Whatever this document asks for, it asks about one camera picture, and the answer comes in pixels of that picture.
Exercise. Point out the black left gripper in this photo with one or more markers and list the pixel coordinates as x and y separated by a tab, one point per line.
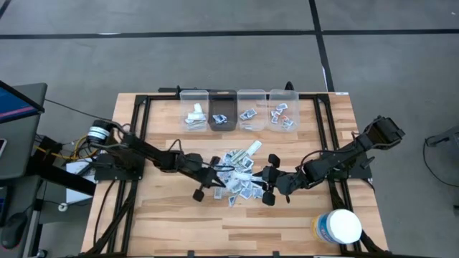
195	168

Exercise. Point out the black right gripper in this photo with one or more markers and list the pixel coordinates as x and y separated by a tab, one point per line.
283	182

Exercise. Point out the white bandage strip wrapper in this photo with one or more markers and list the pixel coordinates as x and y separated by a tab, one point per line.
255	147
196	115
197	107
244	176

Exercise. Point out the green striped white packet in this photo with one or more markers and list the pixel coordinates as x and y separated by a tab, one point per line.
239	155
197	125

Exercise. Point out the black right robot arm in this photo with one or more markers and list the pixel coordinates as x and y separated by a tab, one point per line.
340	157

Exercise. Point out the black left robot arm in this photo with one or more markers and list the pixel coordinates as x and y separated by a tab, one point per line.
143	150

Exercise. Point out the dark grey plastic bin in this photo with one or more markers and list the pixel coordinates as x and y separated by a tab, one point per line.
222	102

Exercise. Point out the clear plastic bin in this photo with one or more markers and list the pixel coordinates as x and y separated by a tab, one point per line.
260	102
292	98
190	98

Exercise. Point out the white-lidded wipes canister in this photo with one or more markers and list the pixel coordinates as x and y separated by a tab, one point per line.
340	225

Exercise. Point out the white label sticker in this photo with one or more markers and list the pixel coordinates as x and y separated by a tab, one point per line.
341	93

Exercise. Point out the white box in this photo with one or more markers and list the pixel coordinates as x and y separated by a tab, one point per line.
79	195

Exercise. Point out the black metal beam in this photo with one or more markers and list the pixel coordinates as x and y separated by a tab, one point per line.
68	181

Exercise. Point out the white tape roll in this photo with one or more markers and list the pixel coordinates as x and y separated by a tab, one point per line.
60	206

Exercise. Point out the grey metal stand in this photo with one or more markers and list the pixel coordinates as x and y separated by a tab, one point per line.
444	138

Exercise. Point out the dark grey desk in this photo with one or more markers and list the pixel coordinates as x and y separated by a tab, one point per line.
21	143

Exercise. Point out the black computer mouse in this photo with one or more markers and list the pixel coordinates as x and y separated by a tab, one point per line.
13	229

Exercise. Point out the computer monitor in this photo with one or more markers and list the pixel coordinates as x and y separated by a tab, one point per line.
14	105

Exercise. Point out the smartphone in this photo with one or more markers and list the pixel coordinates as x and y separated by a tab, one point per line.
2	147

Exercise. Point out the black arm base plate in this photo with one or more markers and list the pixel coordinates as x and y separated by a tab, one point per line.
107	175
363	173

